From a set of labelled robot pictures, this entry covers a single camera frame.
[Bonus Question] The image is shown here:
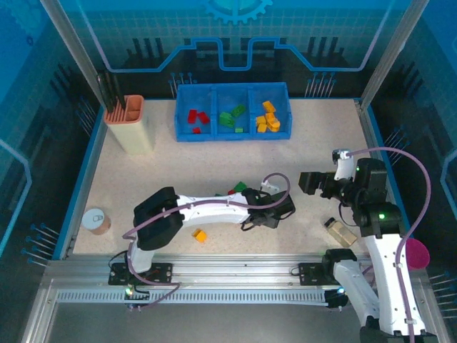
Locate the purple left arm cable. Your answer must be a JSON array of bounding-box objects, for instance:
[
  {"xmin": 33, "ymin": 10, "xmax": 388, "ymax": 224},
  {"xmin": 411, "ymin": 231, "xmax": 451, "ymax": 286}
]
[{"xmin": 122, "ymin": 172, "xmax": 291, "ymax": 308}]

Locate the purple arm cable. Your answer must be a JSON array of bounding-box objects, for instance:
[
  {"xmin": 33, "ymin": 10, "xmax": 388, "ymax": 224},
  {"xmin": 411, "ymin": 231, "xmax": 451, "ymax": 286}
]
[
  {"xmin": 122, "ymin": 172, "xmax": 291, "ymax": 308},
  {"xmin": 346, "ymin": 146, "xmax": 431, "ymax": 343}
]

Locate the large magenta cup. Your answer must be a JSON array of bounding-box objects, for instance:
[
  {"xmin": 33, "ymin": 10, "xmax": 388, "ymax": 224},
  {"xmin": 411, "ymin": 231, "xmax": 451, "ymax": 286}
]
[{"xmin": 402, "ymin": 238, "xmax": 431, "ymax": 269}]

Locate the aluminium table side rail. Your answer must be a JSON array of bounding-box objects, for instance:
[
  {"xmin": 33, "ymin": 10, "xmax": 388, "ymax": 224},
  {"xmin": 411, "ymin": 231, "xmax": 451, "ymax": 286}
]
[{"xmin": 354, "ymin": 99, "xmax": 406, "ymax": 241}]

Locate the aluminium frame post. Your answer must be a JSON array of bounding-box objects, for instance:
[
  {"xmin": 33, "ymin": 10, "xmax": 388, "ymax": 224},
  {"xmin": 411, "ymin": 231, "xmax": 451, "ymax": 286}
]
[
  {"xmin": 359, "ymin": 0, "xmax": 431, "ymax": 110},
  {"xmin": 39, "ymin": 0, "xmax": 110, "ymax": 104}
]

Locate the beige orange knife block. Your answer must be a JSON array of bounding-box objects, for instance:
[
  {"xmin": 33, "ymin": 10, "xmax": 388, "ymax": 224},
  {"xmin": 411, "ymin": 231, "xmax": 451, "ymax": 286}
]
[{"xmin": 104, "ymin": 94, "xmax": 155, "ymax": 156}]

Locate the blue three-compartment bin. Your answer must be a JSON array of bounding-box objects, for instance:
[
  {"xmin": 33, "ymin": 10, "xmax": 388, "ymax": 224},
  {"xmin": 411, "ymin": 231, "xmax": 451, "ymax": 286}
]
[{"xmin": 174, "ymin": 82, "xmax": 293, "ymax": 143}]

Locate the clear jar black cap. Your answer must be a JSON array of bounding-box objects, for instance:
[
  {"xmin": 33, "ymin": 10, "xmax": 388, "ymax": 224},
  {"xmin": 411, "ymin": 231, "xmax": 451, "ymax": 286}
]
[{"xmin": 323, "ymin": 217, "xmax": 358, "ymax": 247}]

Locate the tan can white lid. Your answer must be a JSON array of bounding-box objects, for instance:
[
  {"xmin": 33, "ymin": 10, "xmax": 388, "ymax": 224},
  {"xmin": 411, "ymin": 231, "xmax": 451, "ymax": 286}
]
[{"xmin": 80, "ymin": 208, "xmax": 112, "ymax": 236}]

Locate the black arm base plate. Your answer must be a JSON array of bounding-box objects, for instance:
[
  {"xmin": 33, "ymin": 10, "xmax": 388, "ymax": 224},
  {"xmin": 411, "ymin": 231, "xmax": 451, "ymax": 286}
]
[
  {"xmin": 297, "ymin": 262, "xmax": 364, "ymax": 286},
  {"xmin": 108, "ymin": 263, "xmax": 174, "ymax": 286}
]

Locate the white slotted cable duct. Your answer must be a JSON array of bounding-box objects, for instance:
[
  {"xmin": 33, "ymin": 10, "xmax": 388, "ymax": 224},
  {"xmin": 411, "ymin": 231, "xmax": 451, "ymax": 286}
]
[{"xmin": 56, "ymin": 289, "xmax": 330, "ymax": 305}]

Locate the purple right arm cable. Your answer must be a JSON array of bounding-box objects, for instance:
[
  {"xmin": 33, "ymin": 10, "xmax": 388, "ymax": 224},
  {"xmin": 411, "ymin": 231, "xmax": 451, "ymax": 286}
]
[{"xmin": 346, "ymin": 146, "xmax": 431, "ymax": 343}]

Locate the black controller box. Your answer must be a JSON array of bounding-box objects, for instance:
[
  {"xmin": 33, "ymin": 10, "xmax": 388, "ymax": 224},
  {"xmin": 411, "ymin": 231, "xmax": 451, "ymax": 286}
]
[
  {"xmin": 325, "ymin": 287, "xmax": 350, "ymax": 311},
  {"xmin": 124, "ymin": 285, "xmax": 151, "ymax": 312}
]

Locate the black knife handle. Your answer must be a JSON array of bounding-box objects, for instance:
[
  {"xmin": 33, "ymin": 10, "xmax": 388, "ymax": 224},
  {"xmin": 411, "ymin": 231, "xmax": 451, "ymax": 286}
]
[
  {"xmin": 103, "ymin": 70, "xmax": 119, "ymax": 110},
  {"xmin": 95, "ymin": 74, "xmax": 110, "ymax": 112},
  {"xmin": 111, "ymin": 73, "xmax": 126, "ymax": 107}
]

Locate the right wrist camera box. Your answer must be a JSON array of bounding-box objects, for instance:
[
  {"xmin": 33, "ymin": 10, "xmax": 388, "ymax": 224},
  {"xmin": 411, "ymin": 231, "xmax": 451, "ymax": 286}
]
[{"xmin": 331, "ymin": 149, "xmax": 359, "ymax": 182}]

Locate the aluminium mounting rail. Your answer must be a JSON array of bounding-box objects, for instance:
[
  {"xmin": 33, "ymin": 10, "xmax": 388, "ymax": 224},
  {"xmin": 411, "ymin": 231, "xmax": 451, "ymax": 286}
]
[{"xmin": 42, "ymin": 253, "xmax": 431, "ymax": 291}]

